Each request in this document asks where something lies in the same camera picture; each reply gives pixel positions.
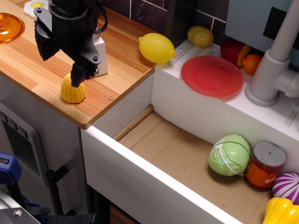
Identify yellow toy bell pepper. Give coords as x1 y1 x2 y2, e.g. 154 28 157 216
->
262 197 299 224

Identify orange transparent pot lid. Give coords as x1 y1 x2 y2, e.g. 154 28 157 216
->
0 12 25 44

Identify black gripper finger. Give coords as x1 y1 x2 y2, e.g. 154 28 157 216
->
35 24 60 61
70 62 86 87

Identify grey toy faucet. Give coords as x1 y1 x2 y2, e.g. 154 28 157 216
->
245 0 299 107

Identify yellow toy lemon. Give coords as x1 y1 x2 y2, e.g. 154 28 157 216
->
138 32 176 64

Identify red toy apple half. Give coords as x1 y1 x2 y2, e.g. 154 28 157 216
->
220 40 251 68

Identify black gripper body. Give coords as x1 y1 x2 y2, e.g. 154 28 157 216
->
34 1 106 79

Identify yellow toy potato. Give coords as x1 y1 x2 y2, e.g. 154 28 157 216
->
187 26 214 47

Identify white salt shaker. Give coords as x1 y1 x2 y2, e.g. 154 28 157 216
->
93 33 109 78

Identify green toy cabbage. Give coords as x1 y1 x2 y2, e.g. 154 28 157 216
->
208 134 251 177

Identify grey toy oven door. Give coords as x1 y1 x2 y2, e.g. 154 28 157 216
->
0 101 48 187

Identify orange toy soup can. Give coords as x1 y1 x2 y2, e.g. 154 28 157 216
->
244 142 286 192

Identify yellow toy corn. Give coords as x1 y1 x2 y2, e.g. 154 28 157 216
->
60 73 87 104

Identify red toy plate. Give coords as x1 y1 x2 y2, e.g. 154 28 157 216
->
181 56 244 99

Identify toy orange fruit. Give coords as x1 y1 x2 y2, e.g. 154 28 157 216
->
242 54 262 75

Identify toy fried egg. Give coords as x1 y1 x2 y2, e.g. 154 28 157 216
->
23 0 48 19

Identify purple striped toy onion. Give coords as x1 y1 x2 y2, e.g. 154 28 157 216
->
272 173 299 206

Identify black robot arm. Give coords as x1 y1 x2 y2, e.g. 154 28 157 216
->
34 0 107 87

